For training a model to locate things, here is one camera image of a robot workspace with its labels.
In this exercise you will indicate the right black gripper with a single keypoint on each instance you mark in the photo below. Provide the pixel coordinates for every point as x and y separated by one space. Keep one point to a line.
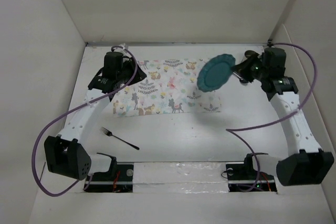
241 68

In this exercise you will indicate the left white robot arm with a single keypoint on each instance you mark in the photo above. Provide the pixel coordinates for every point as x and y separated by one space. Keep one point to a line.
65 153

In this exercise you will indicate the black metal spoon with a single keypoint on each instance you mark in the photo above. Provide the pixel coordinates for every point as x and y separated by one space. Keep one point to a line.
241 80

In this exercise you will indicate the floral animal print napkin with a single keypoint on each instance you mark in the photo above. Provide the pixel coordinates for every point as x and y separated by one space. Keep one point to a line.
170 87

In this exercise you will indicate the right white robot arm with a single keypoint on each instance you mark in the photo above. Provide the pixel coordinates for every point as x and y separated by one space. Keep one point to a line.
306 163

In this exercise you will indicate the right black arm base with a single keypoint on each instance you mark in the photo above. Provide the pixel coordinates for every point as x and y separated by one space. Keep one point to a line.
241 177

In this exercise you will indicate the teal ceramic plate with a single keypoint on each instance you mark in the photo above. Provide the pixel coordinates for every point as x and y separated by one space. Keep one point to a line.
215 73

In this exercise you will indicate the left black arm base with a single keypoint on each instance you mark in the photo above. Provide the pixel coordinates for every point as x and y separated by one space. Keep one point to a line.
118 179

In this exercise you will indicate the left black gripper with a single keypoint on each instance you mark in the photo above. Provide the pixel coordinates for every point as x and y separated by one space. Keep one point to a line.
139 76

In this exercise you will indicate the black metal fork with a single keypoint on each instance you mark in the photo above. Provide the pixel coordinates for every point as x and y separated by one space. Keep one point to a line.
108 133

